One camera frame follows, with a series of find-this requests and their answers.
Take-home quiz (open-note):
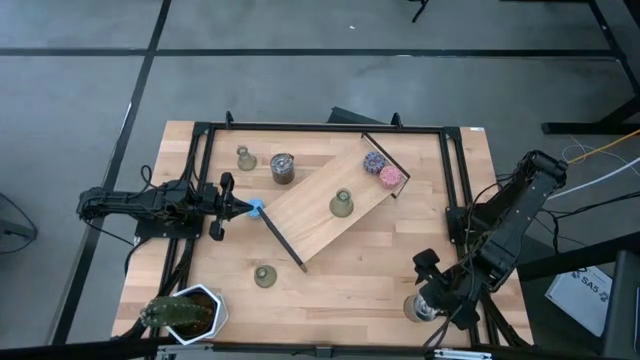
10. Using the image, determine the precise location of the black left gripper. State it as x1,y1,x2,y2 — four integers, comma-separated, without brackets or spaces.
199,172,255,242

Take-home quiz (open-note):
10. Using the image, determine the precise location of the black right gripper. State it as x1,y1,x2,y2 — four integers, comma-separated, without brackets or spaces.
412,248,484,331

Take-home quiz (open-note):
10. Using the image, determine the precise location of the silver lidded tin candle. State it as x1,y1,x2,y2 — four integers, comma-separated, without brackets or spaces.
402,293,439,324
269,152,296,186

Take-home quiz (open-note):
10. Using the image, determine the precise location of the pink patterned candle holder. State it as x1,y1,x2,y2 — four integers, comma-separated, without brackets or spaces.
378,165,404,190

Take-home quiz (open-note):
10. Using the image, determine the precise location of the purple patterned candle holder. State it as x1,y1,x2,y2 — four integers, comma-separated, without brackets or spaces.
362,151,387,175

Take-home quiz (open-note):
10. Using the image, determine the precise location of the wooden shelf with black legs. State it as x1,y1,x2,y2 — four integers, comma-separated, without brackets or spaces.
256,130,412,274

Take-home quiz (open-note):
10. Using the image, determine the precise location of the white hexagonal plant pot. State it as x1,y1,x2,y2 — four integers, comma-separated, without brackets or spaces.
167,283,230,347

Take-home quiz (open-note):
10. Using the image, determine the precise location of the black diagonal bar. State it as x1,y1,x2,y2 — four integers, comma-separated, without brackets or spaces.
517,229,640,281

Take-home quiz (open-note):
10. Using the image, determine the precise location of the green cactus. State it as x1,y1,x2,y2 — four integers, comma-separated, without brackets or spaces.
139,294,214,329

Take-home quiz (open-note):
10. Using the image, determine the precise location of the white printed cardboard box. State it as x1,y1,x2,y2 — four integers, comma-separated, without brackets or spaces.
544,264,614,337

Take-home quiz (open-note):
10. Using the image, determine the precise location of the black panel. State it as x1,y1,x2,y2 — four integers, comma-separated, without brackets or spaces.
327,106,389,126

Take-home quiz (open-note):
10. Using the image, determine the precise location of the dark grey cabinet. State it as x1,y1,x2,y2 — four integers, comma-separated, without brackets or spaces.
602,249,640,359

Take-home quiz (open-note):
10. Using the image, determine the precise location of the black horizontal beam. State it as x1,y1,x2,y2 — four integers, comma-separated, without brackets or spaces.
0,335,640,360

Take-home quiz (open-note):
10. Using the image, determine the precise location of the grey chair base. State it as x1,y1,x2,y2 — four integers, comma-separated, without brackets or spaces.
0,192,39,256

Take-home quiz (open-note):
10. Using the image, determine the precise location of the black stand leg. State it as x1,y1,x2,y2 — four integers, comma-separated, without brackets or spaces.
410,0,431,24

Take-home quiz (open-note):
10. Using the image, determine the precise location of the silver metal bracket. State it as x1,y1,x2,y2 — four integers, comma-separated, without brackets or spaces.
433,348,494,360

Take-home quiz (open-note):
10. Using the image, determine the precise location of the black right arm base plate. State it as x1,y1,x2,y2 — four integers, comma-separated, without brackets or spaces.
446,205,519,246

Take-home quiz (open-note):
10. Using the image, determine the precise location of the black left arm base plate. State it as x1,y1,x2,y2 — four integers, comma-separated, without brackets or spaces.
133,199,207,240

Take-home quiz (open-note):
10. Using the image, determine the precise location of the white floor cable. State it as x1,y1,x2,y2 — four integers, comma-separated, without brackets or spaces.
547,157,640,201

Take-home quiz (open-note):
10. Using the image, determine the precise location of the black floor cable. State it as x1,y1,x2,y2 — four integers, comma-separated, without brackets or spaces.
544,191,640,251

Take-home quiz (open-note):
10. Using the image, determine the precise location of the yellow power cable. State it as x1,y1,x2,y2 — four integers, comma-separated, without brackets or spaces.
567,128,640,166

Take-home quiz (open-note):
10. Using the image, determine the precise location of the black table leg frame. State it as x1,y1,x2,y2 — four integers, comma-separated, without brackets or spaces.
542,0,640,135

